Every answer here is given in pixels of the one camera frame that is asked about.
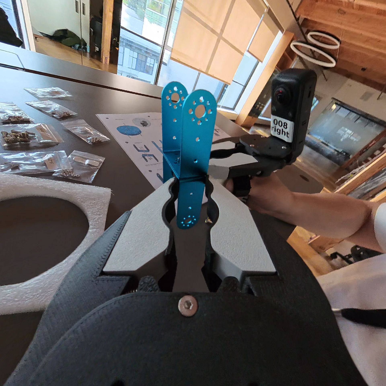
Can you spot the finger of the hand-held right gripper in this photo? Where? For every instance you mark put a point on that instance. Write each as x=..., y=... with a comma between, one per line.
x=226, y=147
x=218, y=172

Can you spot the blue metal bracket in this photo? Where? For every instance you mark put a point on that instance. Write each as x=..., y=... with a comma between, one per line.
x=193, y=150

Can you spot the zip bag of thin screws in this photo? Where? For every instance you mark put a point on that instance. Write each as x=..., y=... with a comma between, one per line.
x=30, y=161

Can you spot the zip bag of short bolts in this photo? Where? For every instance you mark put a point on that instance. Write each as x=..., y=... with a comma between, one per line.
x=24, y=135

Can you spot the white foam sheet with hole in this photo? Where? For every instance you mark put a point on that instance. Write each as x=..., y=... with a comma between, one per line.
x=96, y=205

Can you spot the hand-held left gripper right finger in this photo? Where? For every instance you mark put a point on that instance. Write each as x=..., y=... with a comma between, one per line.
x=241, y=241

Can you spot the beige roller blind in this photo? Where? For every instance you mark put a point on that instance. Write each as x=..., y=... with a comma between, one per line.
x=205, y=39
x=262, y=42

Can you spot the white instruction manual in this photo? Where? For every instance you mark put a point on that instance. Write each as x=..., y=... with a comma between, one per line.
x=135, y=135

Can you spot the zip bag of large nuts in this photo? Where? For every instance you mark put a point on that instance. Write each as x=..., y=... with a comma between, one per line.
x=12, y=116

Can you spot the person's right hand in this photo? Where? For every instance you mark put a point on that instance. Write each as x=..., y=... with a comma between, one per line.
x=268, y=196

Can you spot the window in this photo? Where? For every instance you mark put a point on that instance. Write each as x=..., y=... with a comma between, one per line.
x=141, y=60

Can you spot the wooden column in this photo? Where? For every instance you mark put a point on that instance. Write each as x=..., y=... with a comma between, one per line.
x=110, y=30

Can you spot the small clear zip bag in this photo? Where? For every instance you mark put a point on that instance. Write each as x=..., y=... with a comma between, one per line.
x=48, y=93

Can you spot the person's right forearm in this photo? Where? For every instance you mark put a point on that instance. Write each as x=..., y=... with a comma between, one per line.
x=331, y=214

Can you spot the dark green bag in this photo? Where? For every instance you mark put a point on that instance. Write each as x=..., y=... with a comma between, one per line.
x=69, y=39

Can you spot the person's white shirt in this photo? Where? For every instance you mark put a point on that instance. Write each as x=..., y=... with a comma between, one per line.
x=362, y=286

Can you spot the zip bag of tiny nuts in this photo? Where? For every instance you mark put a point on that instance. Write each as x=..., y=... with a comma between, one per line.
x=81, y=167

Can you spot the zip bag of tiny screws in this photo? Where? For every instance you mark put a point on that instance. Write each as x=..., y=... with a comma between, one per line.
x=51, y=108

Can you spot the zip bag of small nuts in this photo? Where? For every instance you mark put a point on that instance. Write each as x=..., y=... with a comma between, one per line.
x=81, y=129

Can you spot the black office chair base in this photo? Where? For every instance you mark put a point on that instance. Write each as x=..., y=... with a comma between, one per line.
x=355, y=256

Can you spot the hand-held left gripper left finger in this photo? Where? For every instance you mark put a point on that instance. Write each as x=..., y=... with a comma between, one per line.
x=141, y=238

